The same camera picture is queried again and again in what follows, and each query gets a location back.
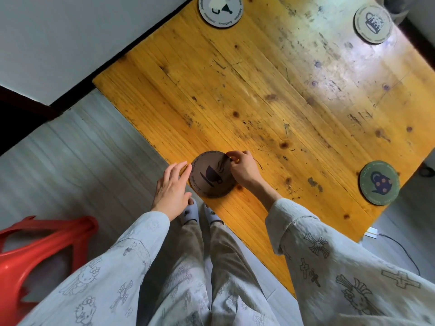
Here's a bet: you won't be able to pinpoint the person's left hand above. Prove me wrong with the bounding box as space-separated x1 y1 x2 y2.
151 161 193 222

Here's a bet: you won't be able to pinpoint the person's right hand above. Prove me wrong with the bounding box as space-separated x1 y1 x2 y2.
226 150 266 191

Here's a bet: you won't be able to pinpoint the brown round cup-print coaster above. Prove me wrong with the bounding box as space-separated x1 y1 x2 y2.
188 151 238 199

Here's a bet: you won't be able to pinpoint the person's right forearm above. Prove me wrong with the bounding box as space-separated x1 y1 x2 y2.
250 180 435 326

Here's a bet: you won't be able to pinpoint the person's left forearm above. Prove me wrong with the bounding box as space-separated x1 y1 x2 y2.
18 211 171 326

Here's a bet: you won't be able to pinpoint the person's left white slipper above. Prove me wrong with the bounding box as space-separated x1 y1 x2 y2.
180 198 200 225

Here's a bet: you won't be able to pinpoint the person's white slipper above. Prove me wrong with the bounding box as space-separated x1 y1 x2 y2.
180 198 200 225
203 204 224 225

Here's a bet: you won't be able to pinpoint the person's right white slipper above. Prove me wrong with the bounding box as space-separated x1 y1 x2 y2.
203 204 224 225

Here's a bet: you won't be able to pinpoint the person's beige trousers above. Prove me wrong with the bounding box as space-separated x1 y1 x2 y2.
144 220 281 326

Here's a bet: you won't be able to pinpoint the green round teapot-print coaster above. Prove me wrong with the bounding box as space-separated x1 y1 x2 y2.
359 160 401 206

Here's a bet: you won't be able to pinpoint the white round coaster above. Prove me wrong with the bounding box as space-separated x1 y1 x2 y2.
198 0 244 29

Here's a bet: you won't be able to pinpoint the red plastic chair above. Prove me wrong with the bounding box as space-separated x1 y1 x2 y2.
0 215 99 326

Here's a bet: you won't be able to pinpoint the grey round mug-print coaster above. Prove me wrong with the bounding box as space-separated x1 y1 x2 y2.
353 5 394 45

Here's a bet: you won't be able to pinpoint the thin black cable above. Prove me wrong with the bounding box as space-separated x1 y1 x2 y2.
378 233 422 277

